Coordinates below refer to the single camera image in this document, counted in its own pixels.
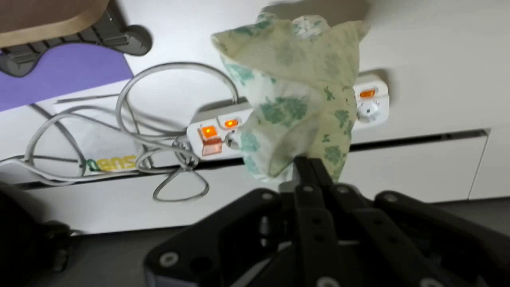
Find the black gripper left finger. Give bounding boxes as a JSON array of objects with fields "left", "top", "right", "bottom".
[{"left": 143, "top": 188, "right": 314, "bottom": 287}]

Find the white green patterned cloth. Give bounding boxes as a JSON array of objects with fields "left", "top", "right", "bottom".
[{"left": 212, "top": 14, "right": 366, "bottom": 182}]

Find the grey coiled cable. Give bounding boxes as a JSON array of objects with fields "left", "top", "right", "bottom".
[{"left": 0, "top": 61, "right": 242, "bottom": 204}]

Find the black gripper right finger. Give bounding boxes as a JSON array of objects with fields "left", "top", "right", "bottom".
[{"left": 293, "top": 158, "right": 510, "bottom": 287}]

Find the wooden stand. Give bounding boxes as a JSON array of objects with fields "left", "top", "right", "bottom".
[{"left": 0, "top": 0, "right": 153, "bottom": 78}]

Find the purple paper sheet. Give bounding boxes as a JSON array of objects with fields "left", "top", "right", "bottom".
[{"left": 0, "top": 45, "right": 132, "bottom": 110}]

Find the white power strip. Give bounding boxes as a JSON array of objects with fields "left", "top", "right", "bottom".
[{"left": 186, "top": 73, "right": 390, "bottom": 161}]

